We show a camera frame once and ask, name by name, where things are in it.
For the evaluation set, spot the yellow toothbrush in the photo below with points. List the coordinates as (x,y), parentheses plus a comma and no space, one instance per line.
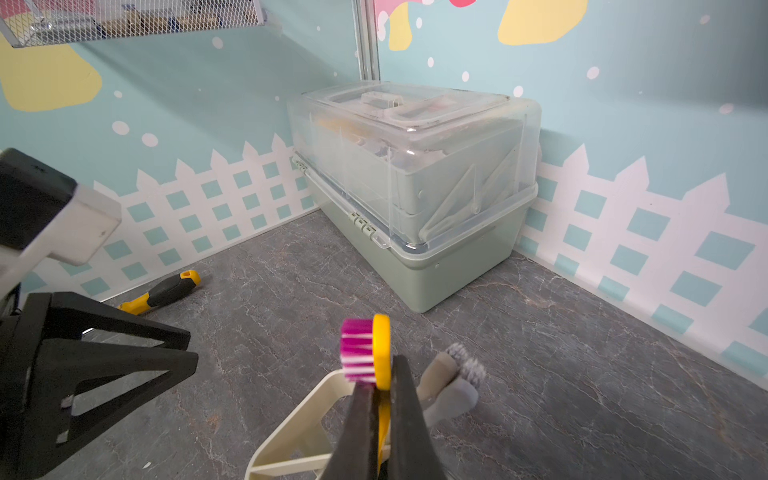
(366,357)

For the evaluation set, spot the yellow black screwdriver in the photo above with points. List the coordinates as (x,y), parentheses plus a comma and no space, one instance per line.
(167,291)

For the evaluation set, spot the white wire wall basket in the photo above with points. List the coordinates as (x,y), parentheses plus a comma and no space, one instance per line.
(32,23)

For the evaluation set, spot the beige toothbrush holder rack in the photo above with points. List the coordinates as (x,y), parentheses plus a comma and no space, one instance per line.
(300,444)

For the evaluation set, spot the grey toothbrush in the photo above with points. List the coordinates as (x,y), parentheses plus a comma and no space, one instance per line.
(458,397)

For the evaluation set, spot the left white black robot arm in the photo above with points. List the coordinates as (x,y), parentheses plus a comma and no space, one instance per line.
(47,214)

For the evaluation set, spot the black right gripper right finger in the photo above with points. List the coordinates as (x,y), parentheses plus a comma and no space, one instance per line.
(412,454)

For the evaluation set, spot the beige toothbrush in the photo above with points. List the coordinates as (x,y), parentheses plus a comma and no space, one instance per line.
(441,371)

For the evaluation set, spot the green storage box clear lid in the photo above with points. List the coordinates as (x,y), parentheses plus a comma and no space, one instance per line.
(431,185)

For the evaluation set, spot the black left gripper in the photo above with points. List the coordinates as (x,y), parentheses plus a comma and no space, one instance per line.
(40,433)

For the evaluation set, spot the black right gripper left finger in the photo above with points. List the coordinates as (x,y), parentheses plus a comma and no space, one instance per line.
(356,454)

